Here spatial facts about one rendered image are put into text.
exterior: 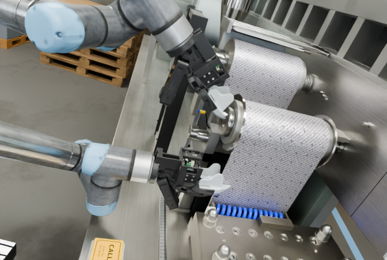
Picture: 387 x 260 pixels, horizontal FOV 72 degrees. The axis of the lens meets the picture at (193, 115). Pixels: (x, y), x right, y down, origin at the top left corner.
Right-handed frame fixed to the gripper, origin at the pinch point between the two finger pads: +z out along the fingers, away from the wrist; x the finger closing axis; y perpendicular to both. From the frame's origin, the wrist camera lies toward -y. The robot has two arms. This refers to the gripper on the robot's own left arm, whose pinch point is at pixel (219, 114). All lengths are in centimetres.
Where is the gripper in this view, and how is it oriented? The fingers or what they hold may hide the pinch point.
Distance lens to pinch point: 65.6
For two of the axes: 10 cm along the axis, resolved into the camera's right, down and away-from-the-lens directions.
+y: 8.3, -5.2, -1.9
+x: -1.0, -4.9, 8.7
